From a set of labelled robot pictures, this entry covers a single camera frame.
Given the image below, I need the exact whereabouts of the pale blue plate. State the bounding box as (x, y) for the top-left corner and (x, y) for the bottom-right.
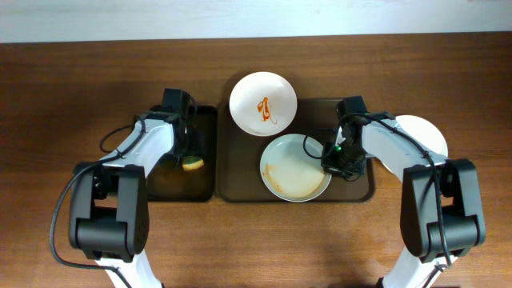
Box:
(259, 134), (331, 202)

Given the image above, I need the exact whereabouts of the green and orange sponge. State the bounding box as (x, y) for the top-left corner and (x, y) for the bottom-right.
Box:
(182, 156), (205, 171)

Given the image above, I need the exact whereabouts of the white plate bottom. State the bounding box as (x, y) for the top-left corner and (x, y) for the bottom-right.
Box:
(375, 115), (448, 176)

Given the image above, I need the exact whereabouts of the white plate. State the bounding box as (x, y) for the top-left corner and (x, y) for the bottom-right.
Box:
(375, 115), (448, 176)
(229, 72), (298, 137)

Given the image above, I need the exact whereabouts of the white plate top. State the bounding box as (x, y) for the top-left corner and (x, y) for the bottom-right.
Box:
(229, 72), (298, 137)

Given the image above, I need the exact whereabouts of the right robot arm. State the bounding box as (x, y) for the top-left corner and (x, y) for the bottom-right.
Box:
(321, 96), (486, 287)

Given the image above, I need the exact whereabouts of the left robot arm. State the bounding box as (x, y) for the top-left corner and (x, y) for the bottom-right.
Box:
(66, 88), (205, 287)

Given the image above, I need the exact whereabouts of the small black tray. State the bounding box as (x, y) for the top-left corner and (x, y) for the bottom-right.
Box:
(146, 106), (218, 202)

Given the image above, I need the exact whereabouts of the large brown serving tray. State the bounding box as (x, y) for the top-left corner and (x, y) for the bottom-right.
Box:
(215, 98), (375, 204)

